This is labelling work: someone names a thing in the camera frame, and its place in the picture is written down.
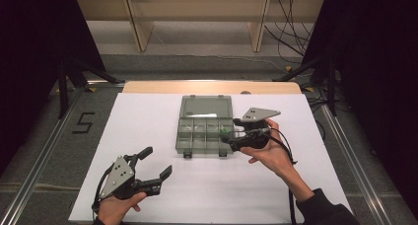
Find person's left hand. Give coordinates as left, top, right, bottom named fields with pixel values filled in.
left=97, top=191, right=148, bottom=225

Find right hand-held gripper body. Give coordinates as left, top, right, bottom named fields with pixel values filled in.
left=230, top=107, right=282, bottom=153

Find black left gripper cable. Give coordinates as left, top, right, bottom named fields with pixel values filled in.
left=92, top=164, right=116, bottom=219

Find black metal stand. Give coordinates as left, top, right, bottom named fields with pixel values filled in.
left=56, top=55, right=126, bottom=120
left=271, top=52, right=339, bottom=118

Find light wooden table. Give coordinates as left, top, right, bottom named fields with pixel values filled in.
left=121, top=80, right=303, bottom=96

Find aluminium floor rail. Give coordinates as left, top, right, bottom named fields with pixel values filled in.
left=0, top=86, right=87, bottom=225
left=318, top=104, right=394, bottom=225

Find clear grey compartment organizer box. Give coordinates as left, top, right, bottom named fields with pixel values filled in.
left=174, top=94, right=237, bottom=159

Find person's right hand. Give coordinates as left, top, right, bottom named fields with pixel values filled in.
left=239, top=117, right=298, bottom=182

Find bundle of black cables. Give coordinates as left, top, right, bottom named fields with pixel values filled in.
left=263, top=0, right=317, bottom=65

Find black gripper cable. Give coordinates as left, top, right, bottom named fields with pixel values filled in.
left=92, top=164, right=116, bottom=219
left=259, top=127, right=299, bottom=225

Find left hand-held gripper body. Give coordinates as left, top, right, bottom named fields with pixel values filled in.
left=98, top=154, right=155, bottom=201

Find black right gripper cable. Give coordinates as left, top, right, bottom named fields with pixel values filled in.
left=259, top=127, right=299, bottom=225

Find beige wooden shelf unit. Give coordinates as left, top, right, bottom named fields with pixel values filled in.
left=75, top=0, right=326, bottom=53

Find white sheet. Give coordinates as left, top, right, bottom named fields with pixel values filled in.
left=68, top=92, right=353, bottom=225

